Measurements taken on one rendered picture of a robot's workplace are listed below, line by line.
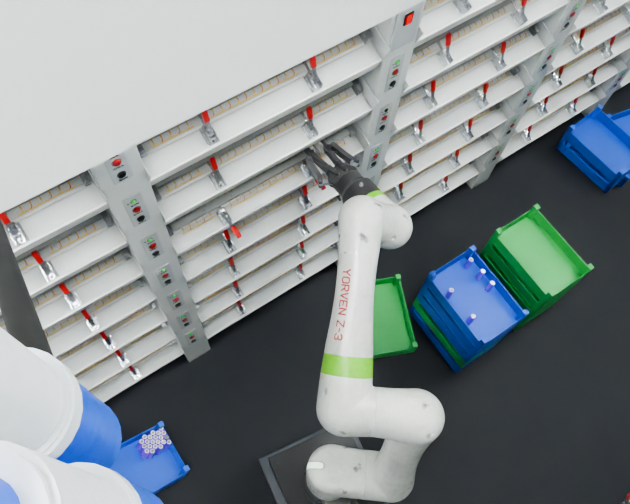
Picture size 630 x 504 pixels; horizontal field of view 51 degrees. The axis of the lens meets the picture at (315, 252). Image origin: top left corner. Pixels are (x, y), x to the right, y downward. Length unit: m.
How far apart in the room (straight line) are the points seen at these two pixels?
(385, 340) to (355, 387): 1.15
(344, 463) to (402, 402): 0.41
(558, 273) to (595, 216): 0.63
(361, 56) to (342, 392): 0.76
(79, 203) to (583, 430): 2.01
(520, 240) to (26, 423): 2.27
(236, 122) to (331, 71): 0.25
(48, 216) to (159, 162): 0.25
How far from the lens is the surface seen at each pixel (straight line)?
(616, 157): 3.17
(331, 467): 1.83
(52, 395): 0.36
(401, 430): 1.48
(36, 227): 1.41
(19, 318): 0.55
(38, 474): 0.26
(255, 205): 1.78
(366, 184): 1.63
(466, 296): 2.36
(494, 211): 2.92
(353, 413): 1.45
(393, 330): 2.60
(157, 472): 2.47
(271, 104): 1.48
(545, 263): 2.50
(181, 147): 1.43
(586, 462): 2.70
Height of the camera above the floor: 2.45
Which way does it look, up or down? 66 degrees down
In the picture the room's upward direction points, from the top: 6 degrees clockwise
